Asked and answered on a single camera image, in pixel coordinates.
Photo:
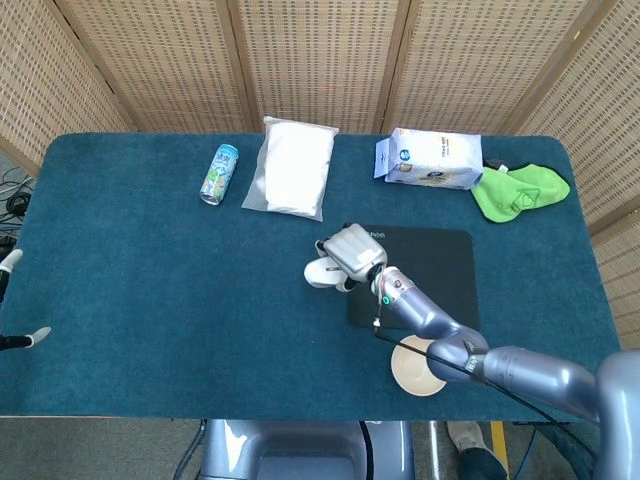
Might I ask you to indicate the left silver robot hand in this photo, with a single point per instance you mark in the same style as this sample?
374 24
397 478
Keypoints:
12 260

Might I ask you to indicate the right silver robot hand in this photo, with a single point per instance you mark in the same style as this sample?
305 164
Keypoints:
355 250

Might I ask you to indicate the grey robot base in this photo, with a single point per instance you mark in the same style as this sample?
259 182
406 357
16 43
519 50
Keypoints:
300 450

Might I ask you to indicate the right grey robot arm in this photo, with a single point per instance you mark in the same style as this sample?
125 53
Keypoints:
425 315

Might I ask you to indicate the black mouse pad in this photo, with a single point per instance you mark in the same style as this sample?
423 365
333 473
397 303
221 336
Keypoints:
435 270

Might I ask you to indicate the white powder plastic bag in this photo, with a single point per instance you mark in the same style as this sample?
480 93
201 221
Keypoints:
295 170

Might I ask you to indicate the white blue tissue pack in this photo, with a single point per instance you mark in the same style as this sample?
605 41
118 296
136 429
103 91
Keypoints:
435 160

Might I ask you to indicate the cream plastic bowl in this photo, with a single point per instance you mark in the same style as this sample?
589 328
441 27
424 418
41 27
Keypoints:
415 370

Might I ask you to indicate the blue green drink can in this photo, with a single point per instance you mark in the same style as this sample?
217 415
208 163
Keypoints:
220 175

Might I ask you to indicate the teal carpet table cover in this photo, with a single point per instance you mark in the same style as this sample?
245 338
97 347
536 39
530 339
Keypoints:
175 300

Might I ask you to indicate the green microfiber cloth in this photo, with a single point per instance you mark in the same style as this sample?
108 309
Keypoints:
515 192

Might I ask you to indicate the woven rattan folding screen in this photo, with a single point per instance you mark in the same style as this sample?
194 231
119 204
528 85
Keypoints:
320 60

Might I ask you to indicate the metal table leg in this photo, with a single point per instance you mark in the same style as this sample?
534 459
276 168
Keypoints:
434 450

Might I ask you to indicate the beige shoe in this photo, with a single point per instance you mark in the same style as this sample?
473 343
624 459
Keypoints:
465 435

